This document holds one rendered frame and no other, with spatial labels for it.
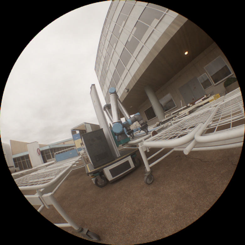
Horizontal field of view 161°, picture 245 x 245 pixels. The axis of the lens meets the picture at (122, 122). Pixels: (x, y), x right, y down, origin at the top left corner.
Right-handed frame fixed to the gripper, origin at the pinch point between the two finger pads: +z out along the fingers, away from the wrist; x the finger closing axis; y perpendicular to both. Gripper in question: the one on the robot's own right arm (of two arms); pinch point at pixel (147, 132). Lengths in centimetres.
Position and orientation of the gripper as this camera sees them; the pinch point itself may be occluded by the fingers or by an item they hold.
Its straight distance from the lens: 135.0
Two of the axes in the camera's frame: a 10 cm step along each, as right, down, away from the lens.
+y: -4.2, 2.9, 8.6
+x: -7.4, 4.3, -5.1
